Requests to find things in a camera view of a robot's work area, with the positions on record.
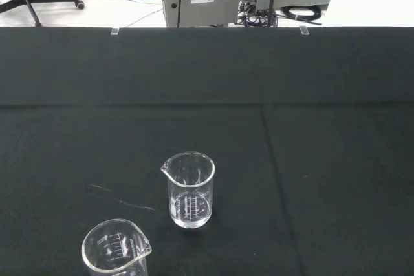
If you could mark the black bench cloth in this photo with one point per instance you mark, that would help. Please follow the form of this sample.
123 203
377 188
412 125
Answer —
207 95

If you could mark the clear cloth clip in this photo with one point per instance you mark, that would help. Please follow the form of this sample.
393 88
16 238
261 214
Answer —
114 31
303 30

